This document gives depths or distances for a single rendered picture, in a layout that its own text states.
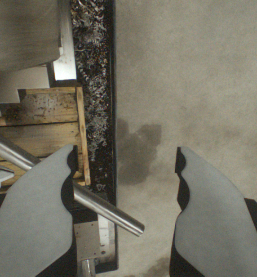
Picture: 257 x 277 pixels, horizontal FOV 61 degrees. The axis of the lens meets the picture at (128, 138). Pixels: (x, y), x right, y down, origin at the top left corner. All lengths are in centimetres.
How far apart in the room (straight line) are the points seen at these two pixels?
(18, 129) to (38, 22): 38
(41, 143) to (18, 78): 31
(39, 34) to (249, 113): 189
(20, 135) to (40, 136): 5
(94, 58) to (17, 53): 60
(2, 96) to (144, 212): 194
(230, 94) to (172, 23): 70
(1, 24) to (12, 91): 13
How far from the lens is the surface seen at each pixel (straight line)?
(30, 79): 35
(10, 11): 26
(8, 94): 36
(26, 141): 64
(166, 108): 165
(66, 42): 57
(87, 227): 72
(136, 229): 20
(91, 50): 84
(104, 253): 95
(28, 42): 27
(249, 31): 182
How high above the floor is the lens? 144
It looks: 60 degrees down
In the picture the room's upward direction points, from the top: 157 degrees clockwise
